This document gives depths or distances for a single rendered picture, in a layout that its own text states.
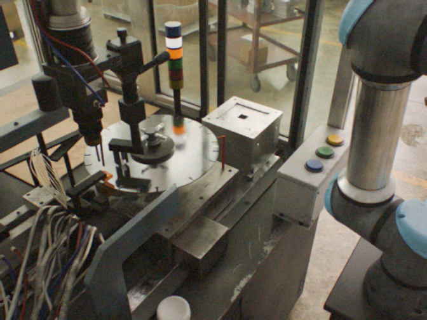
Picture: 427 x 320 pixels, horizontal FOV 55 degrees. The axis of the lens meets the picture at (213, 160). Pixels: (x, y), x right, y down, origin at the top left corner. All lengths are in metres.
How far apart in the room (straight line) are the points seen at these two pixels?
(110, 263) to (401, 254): 0.55
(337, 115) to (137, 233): 0.70
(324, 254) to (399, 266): 1.18
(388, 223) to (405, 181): 1.77
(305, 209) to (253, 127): 0.29
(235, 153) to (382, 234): 0.51
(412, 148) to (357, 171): 2.13
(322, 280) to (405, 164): 1.11
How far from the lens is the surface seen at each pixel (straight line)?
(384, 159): 0.83
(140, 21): 1.54
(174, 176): 0.93
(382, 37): 0.66
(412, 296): 0.97
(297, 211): 1.09
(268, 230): 1.10
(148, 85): 1.63
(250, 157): 1.19
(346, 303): 0.99
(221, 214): 1.11
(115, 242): 0.75
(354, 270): 1.06
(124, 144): 0.94
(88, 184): 0.90
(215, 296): 0.96
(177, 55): 1.21
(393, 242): 0.89
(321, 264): 2.04
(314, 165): 1.06
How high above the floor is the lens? 1.54
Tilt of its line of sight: 37 degrees down
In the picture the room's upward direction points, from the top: straight up
